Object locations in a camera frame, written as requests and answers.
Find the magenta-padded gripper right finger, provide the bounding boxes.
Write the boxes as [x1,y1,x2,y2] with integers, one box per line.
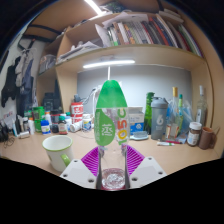
[124,145,168,190]

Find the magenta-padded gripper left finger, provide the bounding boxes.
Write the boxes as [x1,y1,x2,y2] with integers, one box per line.
[59,147,103,190]

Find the clear bottle with green label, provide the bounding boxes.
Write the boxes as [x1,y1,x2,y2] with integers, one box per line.
[94,79,130,191]

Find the white marker pen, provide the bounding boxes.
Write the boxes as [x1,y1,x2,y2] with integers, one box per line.
[156,141,176,147]

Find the dark brown medicine bottle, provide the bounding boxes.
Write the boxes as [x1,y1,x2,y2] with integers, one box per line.
[58,115,69,136]

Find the small white jar blue label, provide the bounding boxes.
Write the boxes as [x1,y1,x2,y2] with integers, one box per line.
[81,114,93,132]

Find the blue and white carton box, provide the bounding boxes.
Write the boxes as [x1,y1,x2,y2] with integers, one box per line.
[128,106,146,136]

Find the grey shaker bottle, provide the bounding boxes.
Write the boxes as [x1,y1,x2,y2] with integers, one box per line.
[150,96,169,141]

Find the small blue and white bottle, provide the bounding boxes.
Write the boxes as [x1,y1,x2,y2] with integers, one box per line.
[40,119,52,136]

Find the dark green glass bottle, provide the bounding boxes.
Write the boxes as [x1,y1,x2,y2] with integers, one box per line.
[144,92,156,135]

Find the brown jar with white lid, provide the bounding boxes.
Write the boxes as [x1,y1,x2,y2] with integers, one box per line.
[186,121,203,148]

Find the red and white canister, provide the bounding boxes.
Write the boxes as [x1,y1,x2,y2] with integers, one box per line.
[70,101,85,125]

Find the yellow-capped glass bottle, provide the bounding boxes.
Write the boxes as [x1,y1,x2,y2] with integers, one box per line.
[169,86,180,140]

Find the green plastic container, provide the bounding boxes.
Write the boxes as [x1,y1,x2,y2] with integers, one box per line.
[32,106,46,133]

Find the green-capped bottle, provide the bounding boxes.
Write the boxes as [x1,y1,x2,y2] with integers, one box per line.
[177,93,185,125]

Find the tall clear glass bottle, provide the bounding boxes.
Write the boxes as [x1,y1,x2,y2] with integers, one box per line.
[195,85,209,128]

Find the dark hanging clothes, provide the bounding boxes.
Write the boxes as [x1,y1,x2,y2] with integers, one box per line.
[0,39,38,118]

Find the white under-shelf light strip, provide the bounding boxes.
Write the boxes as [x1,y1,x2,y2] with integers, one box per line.
[82,59,136,70]

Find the wooden shelf unit with books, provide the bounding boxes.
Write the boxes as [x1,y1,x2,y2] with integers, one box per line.
[35,5,207,78]

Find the white ceiling light tube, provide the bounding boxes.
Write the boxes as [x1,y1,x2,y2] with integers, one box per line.
[83,0,105,16]

